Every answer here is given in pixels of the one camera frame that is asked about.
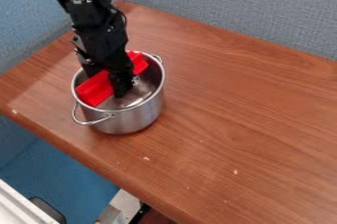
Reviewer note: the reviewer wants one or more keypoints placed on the white device with black part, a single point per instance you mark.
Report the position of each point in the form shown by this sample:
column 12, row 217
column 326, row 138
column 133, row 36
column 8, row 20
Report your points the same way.
column 19, row 210

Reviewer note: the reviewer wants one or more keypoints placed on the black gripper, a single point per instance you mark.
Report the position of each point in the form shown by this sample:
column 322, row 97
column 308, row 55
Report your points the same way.
column 100, row 50

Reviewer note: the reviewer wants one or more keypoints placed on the red rectangular block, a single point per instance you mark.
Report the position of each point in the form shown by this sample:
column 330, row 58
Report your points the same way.
column 96, row 89

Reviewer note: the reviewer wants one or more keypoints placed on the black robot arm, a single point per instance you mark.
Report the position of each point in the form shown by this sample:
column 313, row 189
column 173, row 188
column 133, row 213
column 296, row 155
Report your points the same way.
column 88, row 13

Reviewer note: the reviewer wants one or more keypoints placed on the stainless steel pot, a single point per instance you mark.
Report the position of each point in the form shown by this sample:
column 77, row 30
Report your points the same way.
column 128, row 114

